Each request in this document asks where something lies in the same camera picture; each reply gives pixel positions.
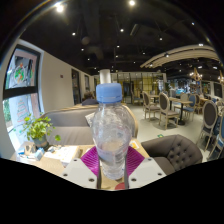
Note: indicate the grey curved sofa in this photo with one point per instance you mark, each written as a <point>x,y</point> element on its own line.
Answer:
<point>68,125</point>

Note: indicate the group of ceiling lights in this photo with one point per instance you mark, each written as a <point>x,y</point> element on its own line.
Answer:
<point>59,8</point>

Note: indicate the green potted plant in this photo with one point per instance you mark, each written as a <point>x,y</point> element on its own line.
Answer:
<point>36,128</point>

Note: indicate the grey tufted armchair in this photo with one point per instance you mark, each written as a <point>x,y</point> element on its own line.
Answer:
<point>173,150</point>

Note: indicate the black-framed window with posters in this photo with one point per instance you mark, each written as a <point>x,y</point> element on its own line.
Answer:
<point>21,75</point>

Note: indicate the clear blue-capped water bottle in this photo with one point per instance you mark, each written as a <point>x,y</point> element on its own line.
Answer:
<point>111,133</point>

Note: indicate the group of dining chairs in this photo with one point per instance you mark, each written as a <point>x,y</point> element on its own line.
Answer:
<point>166,108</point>

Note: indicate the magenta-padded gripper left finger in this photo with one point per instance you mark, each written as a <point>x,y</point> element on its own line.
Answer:
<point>75,171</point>

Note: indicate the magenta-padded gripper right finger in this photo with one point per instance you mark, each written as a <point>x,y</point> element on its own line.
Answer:
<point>146,171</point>

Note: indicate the wooden dining table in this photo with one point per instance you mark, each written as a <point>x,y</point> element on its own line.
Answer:
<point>181,105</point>

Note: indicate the yellow card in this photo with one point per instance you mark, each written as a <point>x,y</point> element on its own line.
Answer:
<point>134,144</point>

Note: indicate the person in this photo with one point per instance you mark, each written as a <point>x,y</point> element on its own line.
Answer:
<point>89,99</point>

